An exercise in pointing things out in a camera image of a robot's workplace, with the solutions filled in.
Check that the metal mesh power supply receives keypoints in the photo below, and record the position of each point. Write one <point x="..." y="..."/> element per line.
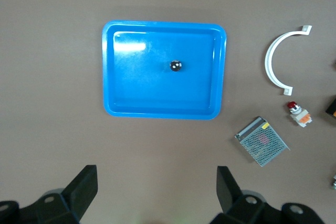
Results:
<point x="262" y="142"/>

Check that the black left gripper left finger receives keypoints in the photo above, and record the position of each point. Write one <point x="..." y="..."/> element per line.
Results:
<point x="78" y="190"/>

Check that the black and orange box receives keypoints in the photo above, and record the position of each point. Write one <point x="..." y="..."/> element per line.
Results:
<point x="331" y="108"/>

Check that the white curved pipe bracket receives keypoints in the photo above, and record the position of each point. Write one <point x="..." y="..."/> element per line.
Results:
<point x="267" y="64"/>

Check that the small silver metal part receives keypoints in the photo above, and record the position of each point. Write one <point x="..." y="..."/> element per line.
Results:
<point x="334" y="182"/>

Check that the red push button switch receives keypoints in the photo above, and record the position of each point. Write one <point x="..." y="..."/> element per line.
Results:
<point x="298" y="115"/>

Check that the blue plastic tray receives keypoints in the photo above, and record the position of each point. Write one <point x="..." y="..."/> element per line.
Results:
<point x="162" y="90"/>

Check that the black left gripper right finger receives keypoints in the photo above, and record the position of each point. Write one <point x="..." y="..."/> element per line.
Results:
<point x="228" y="190"/>

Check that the small black round knob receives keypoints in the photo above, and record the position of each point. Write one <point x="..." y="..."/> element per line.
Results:
<point x="176" y="65"/>

